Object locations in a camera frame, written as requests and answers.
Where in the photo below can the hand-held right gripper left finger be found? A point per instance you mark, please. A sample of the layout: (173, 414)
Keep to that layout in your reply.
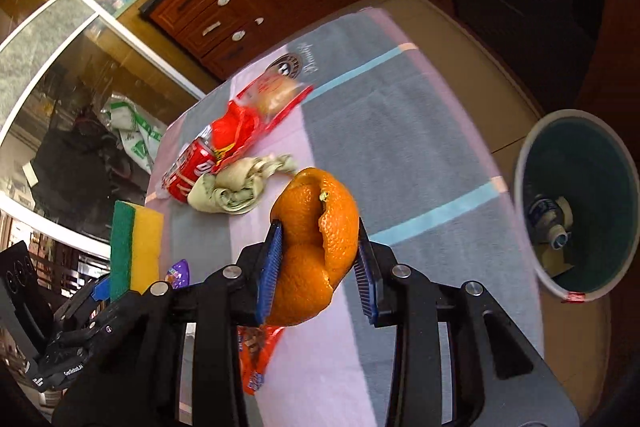
(270, 267)

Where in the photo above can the orange peel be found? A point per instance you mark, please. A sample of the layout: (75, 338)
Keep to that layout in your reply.
(305, 232)

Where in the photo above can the red edged bread packet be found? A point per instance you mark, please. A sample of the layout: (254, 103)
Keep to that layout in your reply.
(275, 97)

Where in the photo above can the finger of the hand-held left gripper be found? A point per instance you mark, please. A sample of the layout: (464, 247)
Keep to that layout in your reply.
(101, 289)

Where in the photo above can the teal plastic bin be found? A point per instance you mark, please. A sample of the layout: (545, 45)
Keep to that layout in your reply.
(600, 167)

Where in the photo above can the glass sliding door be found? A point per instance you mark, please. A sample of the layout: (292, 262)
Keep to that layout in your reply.
(60, 72)

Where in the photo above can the white blue container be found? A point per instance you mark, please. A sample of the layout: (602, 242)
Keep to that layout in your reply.
(547, 219)

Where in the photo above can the orange red snack wrapper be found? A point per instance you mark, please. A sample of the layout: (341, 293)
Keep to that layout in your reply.
(255, 357)

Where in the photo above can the yellow green sponge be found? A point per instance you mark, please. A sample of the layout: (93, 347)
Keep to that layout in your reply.
(142, 247)

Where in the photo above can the beige rag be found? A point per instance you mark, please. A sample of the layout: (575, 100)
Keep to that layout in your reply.
(235, 187)

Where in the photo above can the red soda can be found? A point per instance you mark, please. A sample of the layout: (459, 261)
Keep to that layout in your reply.
(192, 172)

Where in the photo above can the purple green candy wrapper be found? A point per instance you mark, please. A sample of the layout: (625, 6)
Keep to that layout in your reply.
(179, 274)

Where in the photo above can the green white sack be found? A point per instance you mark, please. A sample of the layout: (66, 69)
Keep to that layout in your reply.
(132, 132)

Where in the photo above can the checked tablecloth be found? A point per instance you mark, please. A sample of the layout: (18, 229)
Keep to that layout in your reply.
(400, 132)

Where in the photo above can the red plastic bag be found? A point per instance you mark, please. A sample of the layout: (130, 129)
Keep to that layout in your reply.
(235, 132)

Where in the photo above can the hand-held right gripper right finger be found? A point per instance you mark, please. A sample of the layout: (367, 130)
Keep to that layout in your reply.
(366, 277)

